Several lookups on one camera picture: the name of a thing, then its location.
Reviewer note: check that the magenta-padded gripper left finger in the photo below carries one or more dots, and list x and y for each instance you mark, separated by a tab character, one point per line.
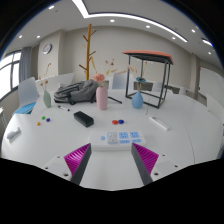
75	161

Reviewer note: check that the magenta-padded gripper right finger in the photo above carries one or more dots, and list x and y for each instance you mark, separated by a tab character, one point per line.
146	160

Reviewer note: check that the white remote control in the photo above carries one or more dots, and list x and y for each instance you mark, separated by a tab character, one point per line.
159	123

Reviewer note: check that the black rectangular case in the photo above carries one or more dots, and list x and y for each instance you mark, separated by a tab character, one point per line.
83	118

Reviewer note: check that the blue round magnet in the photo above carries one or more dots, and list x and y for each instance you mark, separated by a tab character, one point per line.
121	121

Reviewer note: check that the red round magnet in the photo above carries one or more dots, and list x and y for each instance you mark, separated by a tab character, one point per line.
114	122

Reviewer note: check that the small blue magnet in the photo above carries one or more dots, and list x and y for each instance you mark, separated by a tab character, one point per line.
48	119

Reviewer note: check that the small orange magnet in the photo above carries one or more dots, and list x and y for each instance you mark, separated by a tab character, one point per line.
38	123

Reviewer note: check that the black marker pen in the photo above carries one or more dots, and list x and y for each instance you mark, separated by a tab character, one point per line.
63	108

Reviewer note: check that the blue vase with flowers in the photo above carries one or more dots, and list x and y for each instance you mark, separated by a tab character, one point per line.
137	100

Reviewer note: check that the green vase with dried flowers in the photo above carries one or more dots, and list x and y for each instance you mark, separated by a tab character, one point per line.
47	99

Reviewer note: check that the pink vase with flowers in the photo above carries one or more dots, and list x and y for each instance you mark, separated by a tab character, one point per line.
102	98

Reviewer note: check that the grey backpack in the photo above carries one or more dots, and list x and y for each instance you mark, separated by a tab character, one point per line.
78	91

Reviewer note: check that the black-framed stand with orange top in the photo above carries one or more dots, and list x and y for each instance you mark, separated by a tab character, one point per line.
148	55

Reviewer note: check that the grey curtain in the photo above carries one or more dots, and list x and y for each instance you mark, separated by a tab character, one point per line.
25	65

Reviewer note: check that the window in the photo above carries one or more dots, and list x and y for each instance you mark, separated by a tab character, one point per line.
6	75

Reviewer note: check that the wooden coat tree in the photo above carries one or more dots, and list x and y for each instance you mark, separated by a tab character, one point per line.
88	50

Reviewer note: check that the long ceiling light strip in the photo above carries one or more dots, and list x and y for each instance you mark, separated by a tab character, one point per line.
133	17

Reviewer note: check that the round ceiling spotlights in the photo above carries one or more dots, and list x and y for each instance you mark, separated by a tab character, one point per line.
112	20

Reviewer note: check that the white wall board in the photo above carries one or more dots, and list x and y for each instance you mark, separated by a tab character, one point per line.
211	83

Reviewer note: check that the round wall clock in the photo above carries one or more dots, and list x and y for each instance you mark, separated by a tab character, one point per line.
47	48

